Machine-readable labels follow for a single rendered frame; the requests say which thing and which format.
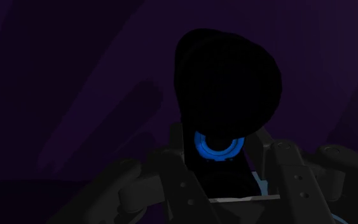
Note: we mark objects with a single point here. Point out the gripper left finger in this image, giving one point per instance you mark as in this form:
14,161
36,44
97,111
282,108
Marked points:
178,189

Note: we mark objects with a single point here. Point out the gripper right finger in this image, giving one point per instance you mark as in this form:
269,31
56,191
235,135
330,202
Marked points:
293,183

